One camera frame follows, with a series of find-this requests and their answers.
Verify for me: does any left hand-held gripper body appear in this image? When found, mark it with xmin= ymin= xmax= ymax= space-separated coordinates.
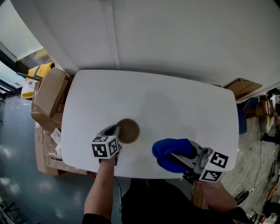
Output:
xmin=91 ymin=132 xmax=123 ymax=166

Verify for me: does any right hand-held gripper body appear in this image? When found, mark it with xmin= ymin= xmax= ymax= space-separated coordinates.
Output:
xmin=182 ymin=148 xmax=229 ymax=184

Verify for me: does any brown round bowl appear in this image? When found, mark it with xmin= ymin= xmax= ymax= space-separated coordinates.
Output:
xmin=115 ymin=118 xmax=141 ymax=144

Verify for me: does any blue cloth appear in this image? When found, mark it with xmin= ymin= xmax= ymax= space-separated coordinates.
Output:
xmin=152 ymin=138 xmax=194 ymax=174

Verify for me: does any person's right forearm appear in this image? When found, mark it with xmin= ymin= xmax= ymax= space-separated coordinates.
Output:
xmin=196 ymin=181 xmax=238 ymax=211

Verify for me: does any person's left forearm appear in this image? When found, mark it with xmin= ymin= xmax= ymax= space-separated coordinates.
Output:
xmin=84 ymin=157 xmax=117 ymax=221

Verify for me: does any wooden slatted board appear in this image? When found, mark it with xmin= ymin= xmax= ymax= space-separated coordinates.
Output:
xmin=192 ymin=182 xmax=209 ymax=210

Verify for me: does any person's black shirt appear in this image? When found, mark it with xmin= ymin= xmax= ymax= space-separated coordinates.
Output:
xmin=82 ymin=178 xmax=252 ymax=224

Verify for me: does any white paper slip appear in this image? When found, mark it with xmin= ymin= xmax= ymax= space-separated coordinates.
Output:
xmin=50 ymin=128 xmax=62 ymax=144

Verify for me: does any taped cardboard box with labels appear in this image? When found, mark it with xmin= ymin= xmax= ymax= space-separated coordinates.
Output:
xmin=35 ymin=122 xmax=88 ymax=176

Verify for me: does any blue chair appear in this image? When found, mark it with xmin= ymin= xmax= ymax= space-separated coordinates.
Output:
xmin=236 ymin=97 xmax=260 ymax=135

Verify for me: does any flat cardboard box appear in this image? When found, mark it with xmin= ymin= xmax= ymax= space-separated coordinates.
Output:
xmin=33 ymin=66 xmax=71 ymax=117

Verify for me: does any wooden side shelf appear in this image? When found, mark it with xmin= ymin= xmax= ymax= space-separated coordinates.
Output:
xmin=247 ymin=99 xmax=277 ymax=119

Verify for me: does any brown cardboard sheet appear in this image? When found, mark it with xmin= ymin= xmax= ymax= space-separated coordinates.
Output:
xmin=224 ymin=77 xmax=263 ymax=100

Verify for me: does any yellow bin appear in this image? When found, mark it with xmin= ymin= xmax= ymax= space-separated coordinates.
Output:
xmin=21 ymin=62 xmax=56 ymax=100

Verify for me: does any thin cable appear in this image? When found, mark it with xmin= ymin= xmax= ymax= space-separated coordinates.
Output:
xmin=113 ymin=176 xmax=124 ymax=214

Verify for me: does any grey long-handled tool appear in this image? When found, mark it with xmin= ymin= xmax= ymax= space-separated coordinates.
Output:
xmin=16 ymin=65 xmax=42 ymax=81

